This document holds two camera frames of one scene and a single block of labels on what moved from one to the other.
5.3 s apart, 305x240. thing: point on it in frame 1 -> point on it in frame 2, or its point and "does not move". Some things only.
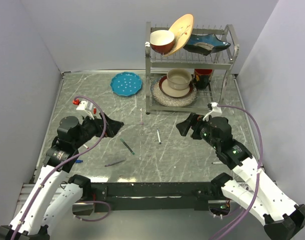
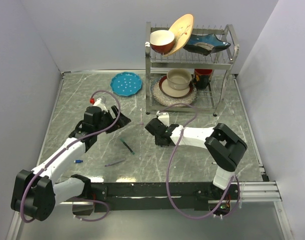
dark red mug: x=202 y=77 does not move
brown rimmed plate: x=166 y=90 does not move
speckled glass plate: x=169 y=101 does not move
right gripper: x=184 y=127 -> x=157 y=142
